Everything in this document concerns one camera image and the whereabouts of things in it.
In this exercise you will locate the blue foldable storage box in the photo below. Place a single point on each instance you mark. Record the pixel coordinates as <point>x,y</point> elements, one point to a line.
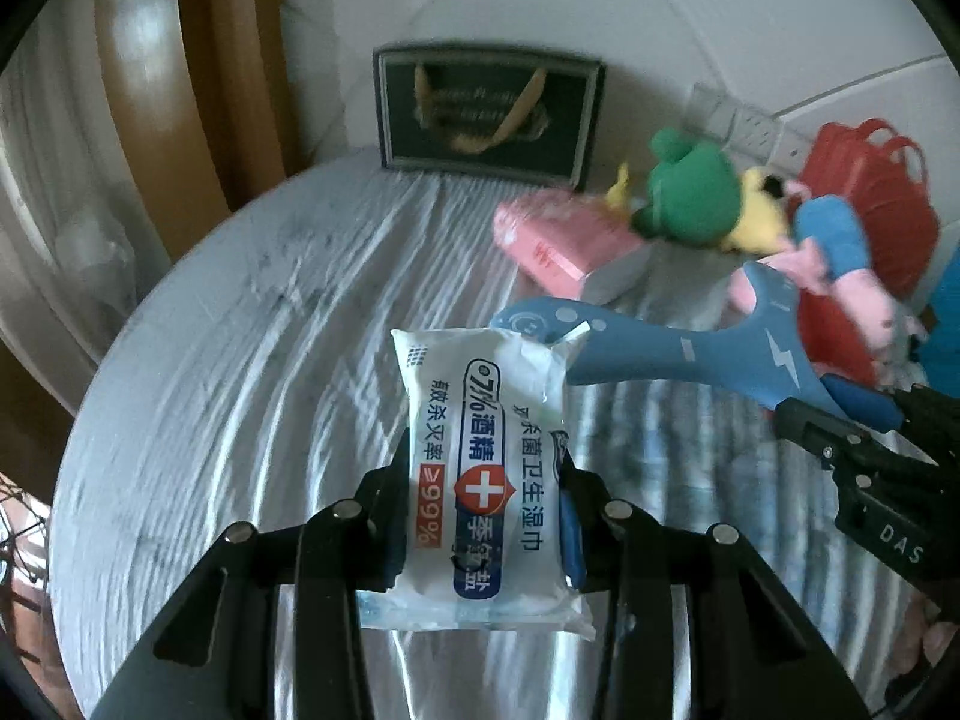
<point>939,355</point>

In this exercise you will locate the pink book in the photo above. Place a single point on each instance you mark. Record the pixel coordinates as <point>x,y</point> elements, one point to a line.
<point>570,245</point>

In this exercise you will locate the blue plastic boomerang toy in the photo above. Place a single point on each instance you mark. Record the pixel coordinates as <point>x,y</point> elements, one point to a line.
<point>761,357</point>

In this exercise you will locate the yellow plush toy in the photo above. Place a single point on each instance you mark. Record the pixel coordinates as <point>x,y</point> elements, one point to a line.
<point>761,227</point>

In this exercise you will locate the dark green gift box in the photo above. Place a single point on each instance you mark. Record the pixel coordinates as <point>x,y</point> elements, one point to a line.
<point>488,109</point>

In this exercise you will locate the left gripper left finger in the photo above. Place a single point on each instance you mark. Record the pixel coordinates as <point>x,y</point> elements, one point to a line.
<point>210,653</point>

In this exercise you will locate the white wet wipes pack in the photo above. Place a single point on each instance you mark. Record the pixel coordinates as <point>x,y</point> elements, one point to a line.
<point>484,523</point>

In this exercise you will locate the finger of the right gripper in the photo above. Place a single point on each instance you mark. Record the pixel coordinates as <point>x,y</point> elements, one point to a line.
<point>874,409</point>

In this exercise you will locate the green plush toy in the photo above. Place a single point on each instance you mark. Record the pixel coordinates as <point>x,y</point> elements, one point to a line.
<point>692,193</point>

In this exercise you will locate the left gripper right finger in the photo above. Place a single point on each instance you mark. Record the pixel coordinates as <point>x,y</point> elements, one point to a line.
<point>698,625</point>

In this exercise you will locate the red plastic toy case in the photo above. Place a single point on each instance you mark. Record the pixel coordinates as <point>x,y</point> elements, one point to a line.
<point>883,175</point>

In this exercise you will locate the wooden frosted glass door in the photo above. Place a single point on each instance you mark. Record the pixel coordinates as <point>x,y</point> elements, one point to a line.
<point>130,129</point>

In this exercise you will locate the white wall power strip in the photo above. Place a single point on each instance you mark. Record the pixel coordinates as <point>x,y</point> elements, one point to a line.
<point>751,136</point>

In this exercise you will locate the blue dress pig plush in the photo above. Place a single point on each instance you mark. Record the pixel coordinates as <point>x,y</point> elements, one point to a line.
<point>829,257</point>

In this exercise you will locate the red dress pig plush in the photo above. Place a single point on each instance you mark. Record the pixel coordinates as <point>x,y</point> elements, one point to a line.
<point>848,339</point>

